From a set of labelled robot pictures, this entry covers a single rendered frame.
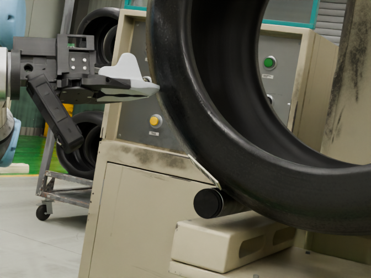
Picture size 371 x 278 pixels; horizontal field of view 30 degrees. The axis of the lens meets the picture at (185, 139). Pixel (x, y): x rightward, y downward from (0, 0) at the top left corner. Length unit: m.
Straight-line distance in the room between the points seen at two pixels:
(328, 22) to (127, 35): 9.08
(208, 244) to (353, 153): 0.41
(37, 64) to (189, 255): 0.35
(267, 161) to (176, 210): 0.93
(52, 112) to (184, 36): 0.21
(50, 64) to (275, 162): 0.34
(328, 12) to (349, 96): 9.68
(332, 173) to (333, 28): 10.04
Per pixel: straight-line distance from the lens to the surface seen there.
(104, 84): 0.96
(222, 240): 1.00
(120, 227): 1.92
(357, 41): 1.34
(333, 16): 10.96
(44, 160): 5.19
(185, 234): 1.03
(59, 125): 0.97
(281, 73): 1.79
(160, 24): 1.01
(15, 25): 1.27
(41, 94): 0.97
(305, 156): 1.21
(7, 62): 0.97
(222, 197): 1.01
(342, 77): 1.33
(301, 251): 1.31
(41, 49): 1.00
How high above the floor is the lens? 1.04
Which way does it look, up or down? 3 degrees down
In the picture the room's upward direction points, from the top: 9 degrees clockwise
